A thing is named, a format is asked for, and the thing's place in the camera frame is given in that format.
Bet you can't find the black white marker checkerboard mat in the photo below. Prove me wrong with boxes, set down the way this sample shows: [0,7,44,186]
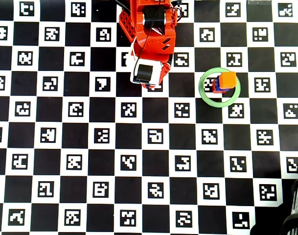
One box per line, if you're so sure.
[0,0,298,235]

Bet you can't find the green ring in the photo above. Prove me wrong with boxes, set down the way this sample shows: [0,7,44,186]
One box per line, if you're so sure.
[198,68,242,108]

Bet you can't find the red cube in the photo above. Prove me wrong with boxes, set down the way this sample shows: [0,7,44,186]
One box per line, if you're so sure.
[211,77,228,94]

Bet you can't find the blue cube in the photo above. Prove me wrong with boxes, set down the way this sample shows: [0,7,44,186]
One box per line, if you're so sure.
[214,75,230,93]

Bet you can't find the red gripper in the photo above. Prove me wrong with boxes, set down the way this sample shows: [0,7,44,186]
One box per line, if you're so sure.
[131,23,177,85]

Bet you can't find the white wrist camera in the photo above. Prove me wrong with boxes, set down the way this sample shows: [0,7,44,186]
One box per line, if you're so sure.
[126,45,164,89]

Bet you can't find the orange cube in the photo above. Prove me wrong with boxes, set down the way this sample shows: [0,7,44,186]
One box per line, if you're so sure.
[219,71,237,89]

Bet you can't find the black flexible coiled holder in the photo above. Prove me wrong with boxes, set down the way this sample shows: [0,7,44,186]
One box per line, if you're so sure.
[282,178,298,235]

